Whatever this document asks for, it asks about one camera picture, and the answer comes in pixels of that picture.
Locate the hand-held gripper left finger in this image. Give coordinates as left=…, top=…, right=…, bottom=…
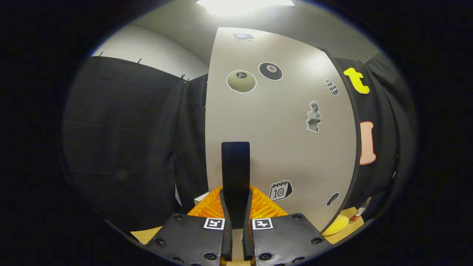
left=146, top=187, right=233, bottom=266

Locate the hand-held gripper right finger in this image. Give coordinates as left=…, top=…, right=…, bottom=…
left=243, top=186, right=331, bottom=266

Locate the black door handle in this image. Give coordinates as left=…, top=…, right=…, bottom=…
left=221, top=141, right=251, bottom=229

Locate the dark grey shoe cabinet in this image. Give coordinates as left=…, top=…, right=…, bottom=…
left=320, top=48, right=362, bottom=235

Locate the yellow bun toy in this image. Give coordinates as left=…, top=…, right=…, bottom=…
left=322, top=215, right=350, bottom=236

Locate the red capped bottle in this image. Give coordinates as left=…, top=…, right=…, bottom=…
left=350, top=197, right=372, bottom=222

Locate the large ceiling light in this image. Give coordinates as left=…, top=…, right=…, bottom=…
left=196, top=0, right=295, bottom=16

